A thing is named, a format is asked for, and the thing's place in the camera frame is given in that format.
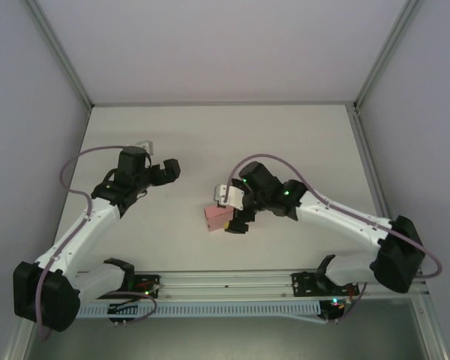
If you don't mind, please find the pink cloth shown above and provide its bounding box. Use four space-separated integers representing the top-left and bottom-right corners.
203 204 234 234

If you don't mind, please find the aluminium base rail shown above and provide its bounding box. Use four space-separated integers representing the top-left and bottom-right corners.
74 270 425 302

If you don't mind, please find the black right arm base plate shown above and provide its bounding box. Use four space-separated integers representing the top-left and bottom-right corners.
291 271 361 301

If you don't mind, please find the white slotted cable duct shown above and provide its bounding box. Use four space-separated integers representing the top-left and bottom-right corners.
76 301 322 320

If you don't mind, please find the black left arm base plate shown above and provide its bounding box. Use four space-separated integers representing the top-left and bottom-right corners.
133 273 162 300

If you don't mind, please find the aluminium side rail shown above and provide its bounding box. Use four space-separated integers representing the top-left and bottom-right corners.
346 103 412 269

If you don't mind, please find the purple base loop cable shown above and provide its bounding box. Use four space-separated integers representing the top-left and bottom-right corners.
106 292 158 326

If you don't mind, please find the aluminium frame post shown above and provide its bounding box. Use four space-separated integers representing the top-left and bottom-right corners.
354 0 423 113
24 0 95 113

